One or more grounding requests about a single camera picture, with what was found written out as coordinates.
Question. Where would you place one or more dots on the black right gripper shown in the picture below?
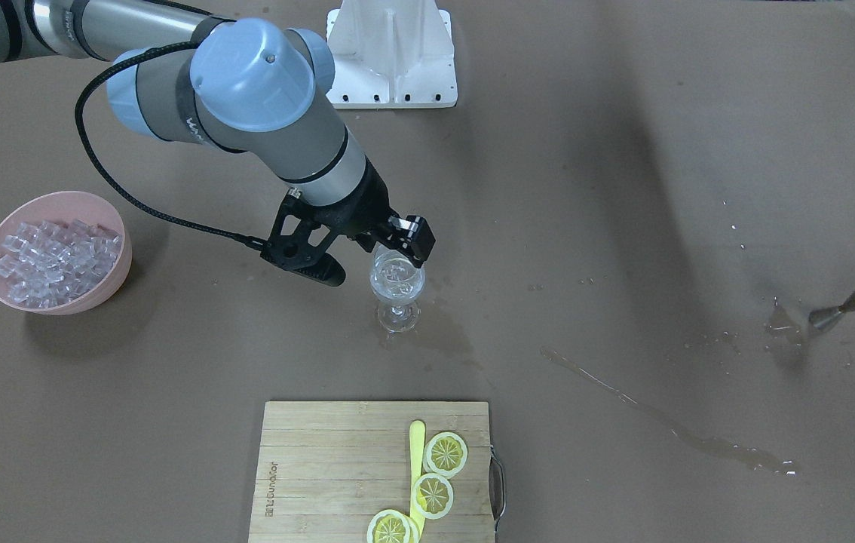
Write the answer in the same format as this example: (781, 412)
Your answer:
(364, 204)

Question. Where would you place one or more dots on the single clear ice cube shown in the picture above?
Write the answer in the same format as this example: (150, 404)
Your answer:
(397, 270)

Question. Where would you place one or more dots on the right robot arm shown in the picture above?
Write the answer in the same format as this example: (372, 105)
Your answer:
(181, 74)

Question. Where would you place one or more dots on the clear wine glass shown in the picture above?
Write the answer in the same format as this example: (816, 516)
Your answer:
(397, 309)

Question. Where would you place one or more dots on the pile of clear ice cubes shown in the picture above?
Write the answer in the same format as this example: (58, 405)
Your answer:
(47, 264)

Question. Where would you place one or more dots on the lemon slice far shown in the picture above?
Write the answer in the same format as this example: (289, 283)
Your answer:
(445, 454)

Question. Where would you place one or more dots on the brown table mat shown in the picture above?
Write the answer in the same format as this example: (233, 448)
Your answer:
(637, 206)

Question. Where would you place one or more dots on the wooden cutting board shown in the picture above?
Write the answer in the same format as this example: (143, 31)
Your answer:
(325, 468)

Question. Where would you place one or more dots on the lemon slice middle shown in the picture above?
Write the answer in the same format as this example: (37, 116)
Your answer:
(432, 496)

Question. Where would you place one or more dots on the pink bowl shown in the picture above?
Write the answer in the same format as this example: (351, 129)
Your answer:
(64, 207)

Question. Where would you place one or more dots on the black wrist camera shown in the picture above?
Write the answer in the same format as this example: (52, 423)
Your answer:
(299, 243)

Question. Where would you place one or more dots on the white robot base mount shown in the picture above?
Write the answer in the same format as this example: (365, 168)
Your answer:
(392, 54)

